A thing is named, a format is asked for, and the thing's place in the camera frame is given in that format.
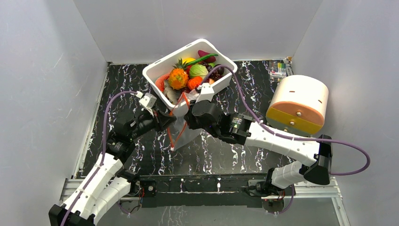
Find green toy chili pepper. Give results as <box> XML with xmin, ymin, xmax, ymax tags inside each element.
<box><xmin>185</xmin><ymin>54</ymin><xmax>218</xmax><ymax>66</ymax></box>

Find white plastic food bin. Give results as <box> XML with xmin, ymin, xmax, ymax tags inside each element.
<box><xmin>143</xmin><ymin>39</ymin><xmax>238</xmax><ymax>116</ymax></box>

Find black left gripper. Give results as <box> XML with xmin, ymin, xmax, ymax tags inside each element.
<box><xmin>128</xmin><ymin>106</ymin><xmax>176</xmax><ymax>140</ymax></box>

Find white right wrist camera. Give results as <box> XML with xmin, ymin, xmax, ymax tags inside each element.
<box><xmin>196</xmin><ymin>83</ymin><xmax>215</xmax><ymax>103</ymax></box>

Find grey toy fish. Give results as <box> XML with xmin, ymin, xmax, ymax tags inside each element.
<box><xmin>163</xmin><ymin>80</ymin><xmax>181</xmax><ymax>105</ymax></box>

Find green toy cabbage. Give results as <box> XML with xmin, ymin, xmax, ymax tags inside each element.
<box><xmin>189</xmin><ymin>65</ymin><xmax>208</xmax><ymax>79</ymax></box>

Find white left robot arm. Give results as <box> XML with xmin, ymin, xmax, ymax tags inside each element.
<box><xmin>48</xmin><ymin>108</ymin><xmax>176</xmax><ymax>226</ymax></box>

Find dark toy plum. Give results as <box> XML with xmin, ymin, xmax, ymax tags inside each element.
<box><xmin>215</xmin><ymin>64</ymin><xmax>224</xmax><ymax>75</ymax></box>

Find orange toy tangerine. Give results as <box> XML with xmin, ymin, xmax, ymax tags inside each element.
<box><xmin>187</xmin><ymin>76</ymin><xmax>203</xmax><ymax>90</ymax></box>

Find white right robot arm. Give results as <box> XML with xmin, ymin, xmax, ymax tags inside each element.
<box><xmin>184</xmin><ymin>100</ymin><xmax>332</xmax><ymax>195</ymax></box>

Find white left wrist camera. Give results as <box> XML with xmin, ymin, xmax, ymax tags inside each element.
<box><xmin>135</xmin><ymin>91</ymin><xmax>157</xmax><ymax>117</ymax></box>

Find purple toy sweet potato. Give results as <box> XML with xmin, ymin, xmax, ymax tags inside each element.
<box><xmin>198</xmin><ymin>50</ymin><xmax>218</xmax><ymax>63</ymax></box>

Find box of markers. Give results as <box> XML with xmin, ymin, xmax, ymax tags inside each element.
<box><xmin>268</xmin><ymin>58</ymin><xmax>294</xmax><ymax>81</ymax></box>

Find white cylindrical drum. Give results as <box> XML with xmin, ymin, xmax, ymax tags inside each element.
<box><xmin>266</xmin><ymin>75</ymin><xmax>329</xmax><ymax>137</ymax></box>

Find yellow toy lemon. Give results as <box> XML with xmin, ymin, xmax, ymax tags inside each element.
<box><xmin>182</xmin><ymin>57</ymin><xmax>196</xmax><ymax>64</ymax></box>

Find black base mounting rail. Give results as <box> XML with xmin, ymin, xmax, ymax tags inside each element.
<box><xmin>61</xmin><ymin>170</ymin><xmax>342</xmax><ymax>209</ymax></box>

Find clear zip top bag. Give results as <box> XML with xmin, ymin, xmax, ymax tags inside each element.
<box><xmin>167</xmin><ymin>91</ymin><xmax>201</xmax><ymax>151</ymax></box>

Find dark toy grapes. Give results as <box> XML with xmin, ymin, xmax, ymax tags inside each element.
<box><xmin>207</xmin><ymin>64</ymin><xmax>223</xmax><ymax>81</ymax></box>

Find red toy slice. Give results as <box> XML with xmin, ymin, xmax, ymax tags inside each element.
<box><xmin>155</xmin><ymin>73</ymin><xmax>169</xmax><ymax>92</ymax></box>

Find orange toy pineapple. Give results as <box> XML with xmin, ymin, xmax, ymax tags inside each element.
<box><xmin>168</xmin><ymin>58</ymin><xmax>189</xmax><ymax>90</ymax></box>

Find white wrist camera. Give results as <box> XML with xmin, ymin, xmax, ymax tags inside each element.
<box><xmin>135</xmin><ymin>91</ymin><xmax>157</xmax><ymax>117</ymax></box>
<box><xmin>196</xmin><ymin>83</ymin><xmax>215</xmax><ymax>103</ymax></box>

